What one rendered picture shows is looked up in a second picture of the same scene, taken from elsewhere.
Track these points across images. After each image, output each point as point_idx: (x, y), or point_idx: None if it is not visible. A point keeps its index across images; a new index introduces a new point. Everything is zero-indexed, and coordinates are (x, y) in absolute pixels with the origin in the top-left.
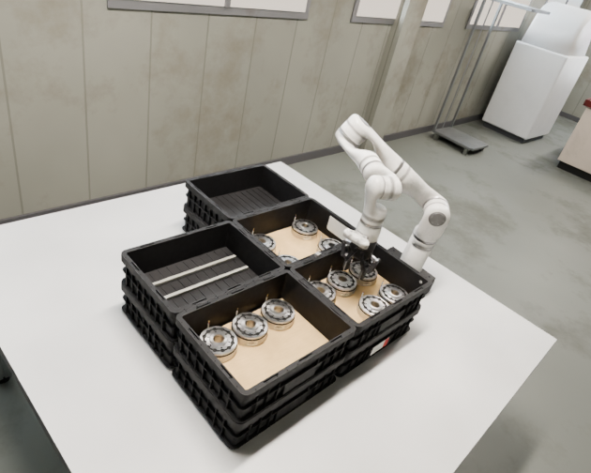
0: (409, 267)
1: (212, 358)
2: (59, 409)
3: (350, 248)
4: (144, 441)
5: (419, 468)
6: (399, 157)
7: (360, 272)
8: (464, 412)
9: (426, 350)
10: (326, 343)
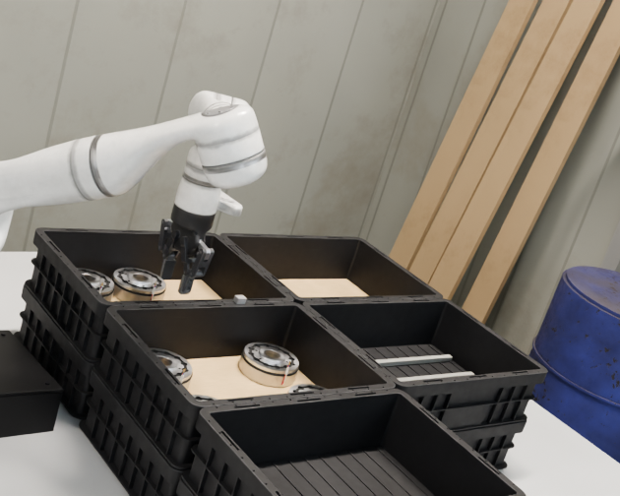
0: (60, 250)
1: (395, 262)
2: None
3: None
4: None
5: None
6: (113, 132)
7: (174, 261)
8: (21, 266)
9: (7, 315)
10: (266, 236)
